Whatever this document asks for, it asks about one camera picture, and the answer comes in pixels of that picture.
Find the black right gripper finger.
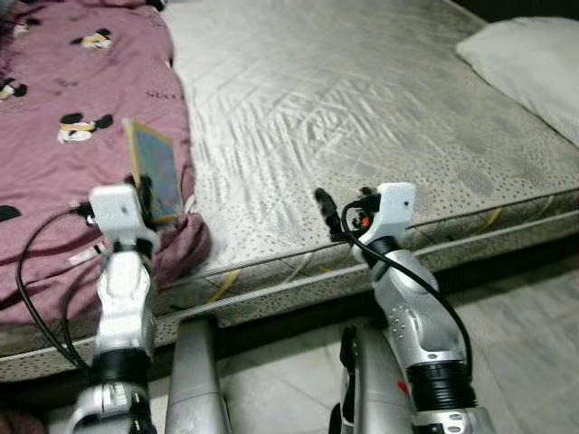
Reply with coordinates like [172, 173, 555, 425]
[313, 187, 343, 241]

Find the colourful picture book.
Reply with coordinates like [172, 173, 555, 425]
[124, 118, 186, 225]

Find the white quilted mattress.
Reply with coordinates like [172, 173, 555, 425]
[0, 0, 579, 381]

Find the pink cartoon print blanket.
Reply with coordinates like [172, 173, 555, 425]
[0, 0, 214, 326]

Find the silver left robot leg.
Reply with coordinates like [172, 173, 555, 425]
[163, 316, 232, 434]

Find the silver robot leg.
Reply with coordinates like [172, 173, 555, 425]
[163, 316, 232, 434]
[327, 325, 417, 434]

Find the silver right robot leg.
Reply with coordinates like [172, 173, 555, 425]
[327, 325, 417, 434]

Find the white printed pillow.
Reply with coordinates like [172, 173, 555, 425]
[455, 16, 579, 146]

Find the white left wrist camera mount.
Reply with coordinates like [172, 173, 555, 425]
[89, 184, 150, 250]

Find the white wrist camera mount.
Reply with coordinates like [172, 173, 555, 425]
[373, 183, 419, 245]
[89, 184, 150, 250]

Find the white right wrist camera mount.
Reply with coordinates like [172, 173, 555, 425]
[373, 183, 419, 245]

